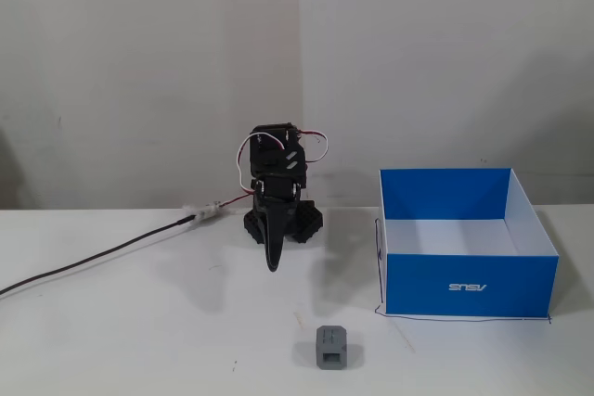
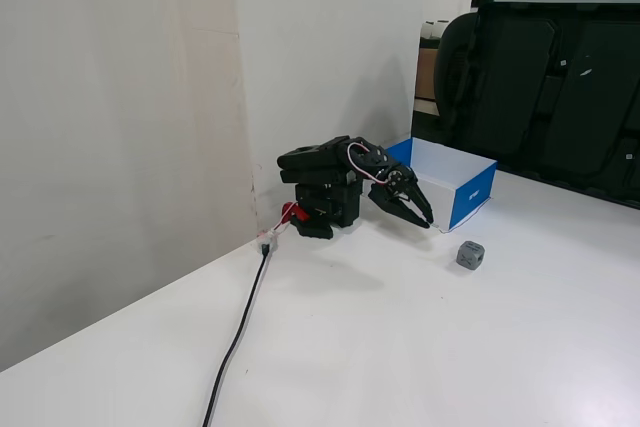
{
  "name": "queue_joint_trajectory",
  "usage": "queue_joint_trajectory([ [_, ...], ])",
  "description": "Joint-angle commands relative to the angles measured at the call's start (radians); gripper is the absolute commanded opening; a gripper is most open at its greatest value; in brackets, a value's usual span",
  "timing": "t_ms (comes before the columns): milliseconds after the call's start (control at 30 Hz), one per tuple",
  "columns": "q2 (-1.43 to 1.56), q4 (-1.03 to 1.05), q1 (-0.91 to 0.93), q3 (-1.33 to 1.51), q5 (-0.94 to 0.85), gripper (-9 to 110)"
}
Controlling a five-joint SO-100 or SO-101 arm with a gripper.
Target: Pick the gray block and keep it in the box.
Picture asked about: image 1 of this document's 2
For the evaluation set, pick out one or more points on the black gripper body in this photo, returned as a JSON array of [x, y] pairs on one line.
[[277, 196]]

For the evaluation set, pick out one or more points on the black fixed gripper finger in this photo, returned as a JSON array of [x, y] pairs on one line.
[[260, 211]]

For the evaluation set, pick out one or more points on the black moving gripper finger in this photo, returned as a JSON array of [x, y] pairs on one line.
[[277, 238]]

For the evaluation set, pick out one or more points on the gray hollow block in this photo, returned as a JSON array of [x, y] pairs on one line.
[[331, 347]]

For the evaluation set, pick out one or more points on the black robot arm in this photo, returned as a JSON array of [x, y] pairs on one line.
[[274, 155]]

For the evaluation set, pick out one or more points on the blue cardboard box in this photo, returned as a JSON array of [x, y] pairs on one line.
[[468, 284]]

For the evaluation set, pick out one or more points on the red white power lead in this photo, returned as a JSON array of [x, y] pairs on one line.
[[234, 200]]

